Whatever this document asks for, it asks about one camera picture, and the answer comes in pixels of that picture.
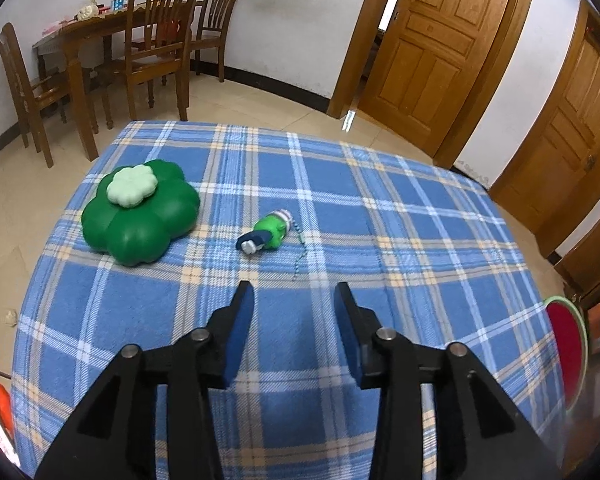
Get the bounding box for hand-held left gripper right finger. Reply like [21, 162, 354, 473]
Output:
[332, 282, 563, 480]

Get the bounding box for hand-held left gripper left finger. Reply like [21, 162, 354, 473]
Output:
[34, 280, 256, 480]

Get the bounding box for green and red basin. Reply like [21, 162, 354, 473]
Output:
[543, 296, 590, 412]

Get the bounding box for blue plaid blanket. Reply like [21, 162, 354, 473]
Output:
[11, 120, 569, 480]

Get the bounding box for green clover-shaped box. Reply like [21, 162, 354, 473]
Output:
[81, 159, 202, 267]

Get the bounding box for low wooden cabinet door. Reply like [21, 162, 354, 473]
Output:
[552, 205, 600, 306]

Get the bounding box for wooden panel door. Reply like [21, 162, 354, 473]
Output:
[507, 25, 600, 222]
[357, 0, 520, 159]

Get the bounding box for wooden dining chair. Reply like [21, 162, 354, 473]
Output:
[0, 22, 89, 169]
[87, 0, 214, 134]
[192, 0, 246, 84]

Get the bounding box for wooden dining table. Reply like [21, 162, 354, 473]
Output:
[32, 2, 202, 162]

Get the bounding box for pink packets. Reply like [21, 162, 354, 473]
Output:
[40, 18, 76, 36]

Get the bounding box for green bottle keychain toy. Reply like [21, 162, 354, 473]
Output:
[235, 209, 309, 282]

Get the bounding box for wooden door frame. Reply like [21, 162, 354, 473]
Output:
[327, 0, 540, 169]
[487, 0, 600, 257]

